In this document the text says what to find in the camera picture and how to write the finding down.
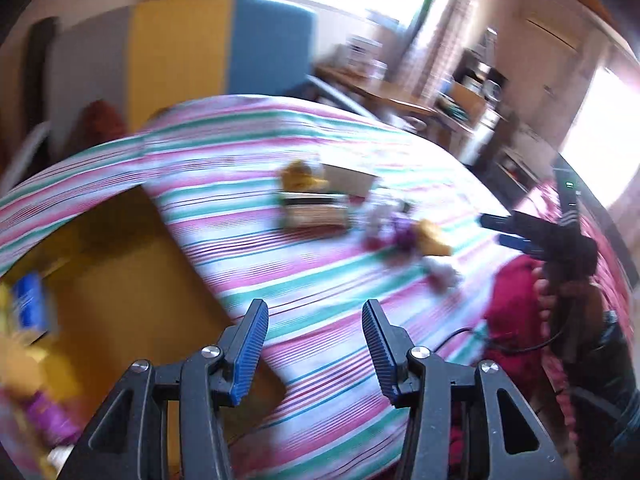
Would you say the dark red cloth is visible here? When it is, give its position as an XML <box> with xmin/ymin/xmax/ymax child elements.
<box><xmin>80</xmin><ymin>101</ymin><xmax>127</xmax><ymax>149</ymax></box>

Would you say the grey yellow blue headboard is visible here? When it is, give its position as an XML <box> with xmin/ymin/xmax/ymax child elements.
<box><xmin>47</xmin><ymin>0</ymin><xmax>319</xmax><ymax>134</ymax></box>

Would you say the purple snack packet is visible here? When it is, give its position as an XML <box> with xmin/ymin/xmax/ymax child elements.
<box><xmin>25</xmin><ymin>390</ymin><xmax>82</xmax><ymax>447</ymax></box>
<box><xmin>362</xmin><ymin>212</ymin><xmax>419</xmax><ymax>254</ymax></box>

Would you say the white box on desk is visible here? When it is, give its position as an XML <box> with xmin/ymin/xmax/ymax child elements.
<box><xmin>349</xmin><ymin>35</ymin><xmax>387</xmax><ymax>69</ymax></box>

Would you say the rice cracker snack packet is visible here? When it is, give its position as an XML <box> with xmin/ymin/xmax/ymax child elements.
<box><xmin>278</xmin><ymin>192</ymin><xmax>352</xmax><ymax>234</ymax></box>

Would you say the person's right hand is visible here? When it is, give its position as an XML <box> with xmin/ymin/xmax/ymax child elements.
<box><xmin>531</xmin><ymin>264</ymin><xmax>607</xmax><ymax>342</ymax></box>

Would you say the clear plastic bag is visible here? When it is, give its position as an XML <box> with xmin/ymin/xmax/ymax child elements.
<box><xmin>357</xmin><ymin>187</ymin><xmax>412</xmax><ymax>226</ymax></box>

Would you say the patterned curtain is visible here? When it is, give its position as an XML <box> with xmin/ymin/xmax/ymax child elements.
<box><xmin>409</xmin><ymin>0</ymin><xmax>482</xmax><ymax>107</ymax></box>

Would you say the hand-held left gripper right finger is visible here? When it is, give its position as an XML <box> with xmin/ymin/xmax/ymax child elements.
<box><xmin>362</xmin><ymin>300</ymin><xmax>571</xmax><ymax>480</ymax></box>

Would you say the wooden desk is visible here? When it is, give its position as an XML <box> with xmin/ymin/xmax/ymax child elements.
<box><xmin>314</xmin><ymin>64</ymin><xmax>437</xmax><ymax>117</ymax></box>

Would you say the black cable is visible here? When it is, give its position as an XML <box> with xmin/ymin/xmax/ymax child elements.
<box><xmin>434</xmin><ymin>305</ymin><xmax>573</xmax><ymax>356</ymax></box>

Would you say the yellow knitted toy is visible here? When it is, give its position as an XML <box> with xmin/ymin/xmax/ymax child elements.
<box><xmin>279</xmin><ymin>159</ymin><xmax>329</xmax><ymax>194</ymax></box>

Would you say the white candy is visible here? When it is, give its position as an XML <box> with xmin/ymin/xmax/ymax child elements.
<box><xmin>422</xmin><ymin>255</ymin><xmax>459</xmax><ymax>292</ymax></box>

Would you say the small grey box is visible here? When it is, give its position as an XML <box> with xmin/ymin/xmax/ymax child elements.
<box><xmin>320</xmin><ymin>162</ymin><xmax>379</xmax><ymax>197</ymax></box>

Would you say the striped bed sheet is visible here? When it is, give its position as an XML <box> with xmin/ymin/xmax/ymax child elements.
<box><xmin>0</xmin><ymin>95</ymin><xmax>531</xmax><ymax>480</ymax></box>

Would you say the gold metal tray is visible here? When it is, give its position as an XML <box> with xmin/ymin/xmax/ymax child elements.
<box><xmin>0</xmin><ymin>185</ymin><xmax>287</xmax><ymax>480</ymax></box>

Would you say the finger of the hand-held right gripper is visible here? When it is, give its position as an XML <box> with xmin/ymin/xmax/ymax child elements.
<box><xmin>497</xmin><ymin>233</ymin><xmax>547</xmax><ymax>262</ymax></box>
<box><xmin>479</xmin><ymin>211</ymin><xmax>563</xmax><ymax>242</ymax></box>

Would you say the person's red garment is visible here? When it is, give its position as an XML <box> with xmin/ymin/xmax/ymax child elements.
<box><xmin>450</xmin><ymin>254</ymin><xmax>572</xmax><ymax>480</ymax></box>

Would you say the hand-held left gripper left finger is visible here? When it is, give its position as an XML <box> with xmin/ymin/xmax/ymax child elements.
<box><xmin>60</xmin><ymin>299</ymin><xmax>271</xmax><ymax>480</ymax></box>

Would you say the cluttered wooden shelf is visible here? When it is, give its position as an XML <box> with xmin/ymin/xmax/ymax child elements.
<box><xmin>439</xmin><ymin>29</ymin><xmax>507</xmax><ymax>132</ymax></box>

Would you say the blue tissue pack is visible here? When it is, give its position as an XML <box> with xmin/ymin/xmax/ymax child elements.
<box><xmin>11</xmin><ymin>272</ymin><xmax>59</xmax><ymax>337</ymax></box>

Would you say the person's right forearm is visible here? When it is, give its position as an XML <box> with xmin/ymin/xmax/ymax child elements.
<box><xmin>565</xmin><ymin>305</ymin><xmax>640</xmax><ymax>466</ymax></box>

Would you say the yellow sponge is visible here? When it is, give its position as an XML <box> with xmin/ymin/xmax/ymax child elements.
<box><xmin>0</xmin><ymin>332</ymin><xmax>49</xmax><ymax>397</ymax></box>
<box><xmin>415</xmin><ymin>218</ymin><xmax>454</xmax><ymax>257</ymax></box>

